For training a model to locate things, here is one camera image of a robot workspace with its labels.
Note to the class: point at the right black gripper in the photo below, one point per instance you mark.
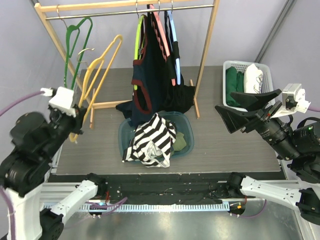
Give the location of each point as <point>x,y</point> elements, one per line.
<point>258,116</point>

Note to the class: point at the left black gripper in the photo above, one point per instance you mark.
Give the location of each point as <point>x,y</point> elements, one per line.
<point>79,114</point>

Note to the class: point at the yellow plastic hanger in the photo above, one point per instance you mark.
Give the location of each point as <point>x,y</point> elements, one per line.
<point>94,79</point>

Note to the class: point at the black white striped tank top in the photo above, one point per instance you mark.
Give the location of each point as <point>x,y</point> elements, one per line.
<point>152,143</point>

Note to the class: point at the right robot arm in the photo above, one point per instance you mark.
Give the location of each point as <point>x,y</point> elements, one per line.
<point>301,148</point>

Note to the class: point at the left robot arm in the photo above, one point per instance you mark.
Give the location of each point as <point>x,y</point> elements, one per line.
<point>22,175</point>

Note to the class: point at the olive green tank top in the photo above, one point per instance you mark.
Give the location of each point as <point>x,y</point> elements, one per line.
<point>180,142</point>

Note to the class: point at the pink hanger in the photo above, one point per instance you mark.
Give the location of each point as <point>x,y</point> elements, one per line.
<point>161,37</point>

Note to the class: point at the neon yellow hanger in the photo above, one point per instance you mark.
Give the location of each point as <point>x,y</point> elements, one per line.
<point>139,38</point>

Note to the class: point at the navy tank top maroon trim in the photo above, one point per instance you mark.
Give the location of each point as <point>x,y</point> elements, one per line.
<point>151,76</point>

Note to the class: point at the light blue hanger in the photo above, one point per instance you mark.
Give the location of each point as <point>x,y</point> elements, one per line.
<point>171,36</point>

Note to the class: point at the folded dark green shirt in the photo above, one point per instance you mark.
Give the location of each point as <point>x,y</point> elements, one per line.
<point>234,82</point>

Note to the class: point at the folded white shirt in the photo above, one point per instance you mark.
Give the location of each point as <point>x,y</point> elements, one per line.
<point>253,79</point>

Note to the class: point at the white plastic basket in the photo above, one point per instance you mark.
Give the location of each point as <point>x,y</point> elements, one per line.
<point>241,66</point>

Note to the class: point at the teal plastic basin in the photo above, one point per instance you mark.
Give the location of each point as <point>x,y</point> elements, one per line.
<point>126,132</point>

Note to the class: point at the black dress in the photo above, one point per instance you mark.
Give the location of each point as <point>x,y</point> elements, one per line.
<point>179,97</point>

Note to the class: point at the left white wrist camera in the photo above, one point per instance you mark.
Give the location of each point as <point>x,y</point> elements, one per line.
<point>61,99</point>

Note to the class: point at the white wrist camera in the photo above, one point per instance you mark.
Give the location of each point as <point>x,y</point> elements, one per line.
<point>61,99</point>
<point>293,100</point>

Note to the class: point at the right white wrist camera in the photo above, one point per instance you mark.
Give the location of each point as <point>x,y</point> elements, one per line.
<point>293,100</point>

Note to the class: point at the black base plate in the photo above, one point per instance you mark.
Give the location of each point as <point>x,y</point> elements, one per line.
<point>161,188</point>

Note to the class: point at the white slotted cable duct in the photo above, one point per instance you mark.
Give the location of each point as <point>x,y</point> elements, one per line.
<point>145,208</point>

